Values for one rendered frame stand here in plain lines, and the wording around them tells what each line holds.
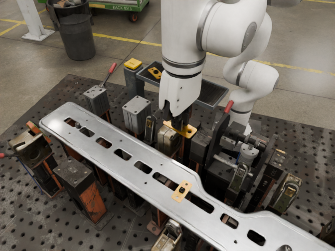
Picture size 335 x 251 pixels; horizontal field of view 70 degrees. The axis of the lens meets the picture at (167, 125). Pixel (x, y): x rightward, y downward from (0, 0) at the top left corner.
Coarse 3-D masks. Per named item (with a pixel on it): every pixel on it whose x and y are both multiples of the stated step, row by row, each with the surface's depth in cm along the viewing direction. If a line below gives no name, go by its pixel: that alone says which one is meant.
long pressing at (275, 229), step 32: (64, 128) 102; (96, 128) 102; (96, 160) 91; (128, 160) 91; (160, 160) 91; (160, 192) 81; (192, 192) 81; (192, 224) 74; (224, 224) 74; (256, 224) 74; (288, 224) 74
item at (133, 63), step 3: (129, 60) 110; (132, 60) 110; (135, 60) 110; (138, 60) 111; (126, 63) 109; (129, 63) 109; (132, 63) 109; (135, 63) 109; (138, 63) 109; (141, 63) 110; (126, 66) 109; (129, 66) 107; (132, 66) 107; (135, 66) 107; (138, 66) 109
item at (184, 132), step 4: (164, 124) 61; (168, 124) 61; (172, 128) 60; (184, 128) 60; (188, 128) 60; (192, 128) 60; (180, 132) 59; (184, 132) 59; (192, 132) 59; (184, 136) 58; (188, 136) 58
